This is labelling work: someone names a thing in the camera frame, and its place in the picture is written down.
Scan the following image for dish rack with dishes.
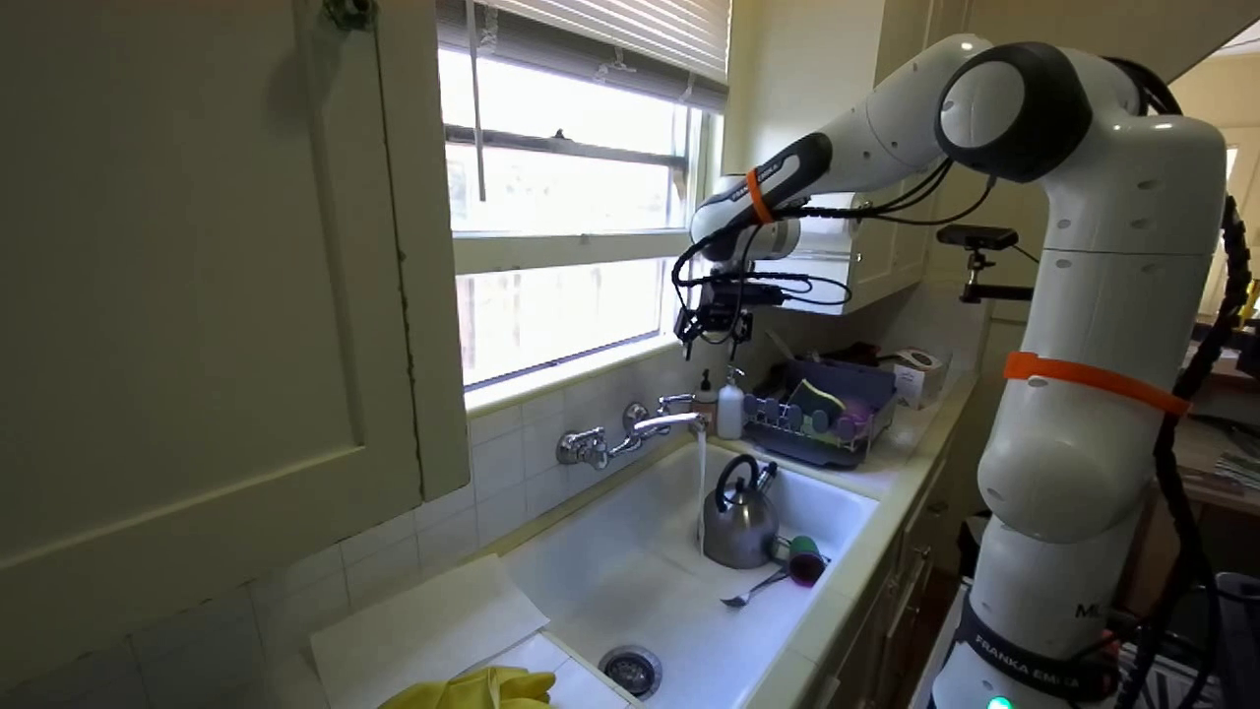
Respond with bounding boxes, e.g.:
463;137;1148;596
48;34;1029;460
745;357;896;469

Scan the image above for steel kettle black handle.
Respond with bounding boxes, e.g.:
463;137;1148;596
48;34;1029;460
702;455;781;569

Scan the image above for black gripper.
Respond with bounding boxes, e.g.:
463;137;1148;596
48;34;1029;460
672;267;745;356

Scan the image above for chrome faucet spout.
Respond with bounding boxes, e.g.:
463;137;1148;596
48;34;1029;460
622;407;706;447

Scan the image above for black camera on stand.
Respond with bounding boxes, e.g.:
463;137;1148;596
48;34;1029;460
937;224;1029;305

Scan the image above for cream cabinet door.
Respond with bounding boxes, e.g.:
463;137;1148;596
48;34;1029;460
0;0;468;688

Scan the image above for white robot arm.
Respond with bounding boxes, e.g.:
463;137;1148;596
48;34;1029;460
691;34;1224;709

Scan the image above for white soap pump bottle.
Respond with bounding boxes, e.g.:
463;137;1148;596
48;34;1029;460
714;367;745;441

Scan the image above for yellow rubber gloves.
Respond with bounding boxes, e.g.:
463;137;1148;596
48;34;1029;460
376;666;555;709

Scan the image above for metal sink drain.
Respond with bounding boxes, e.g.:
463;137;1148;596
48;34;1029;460
599;641;660;699

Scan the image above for white kitchen sink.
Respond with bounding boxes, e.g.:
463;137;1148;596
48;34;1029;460
504;447;874;709

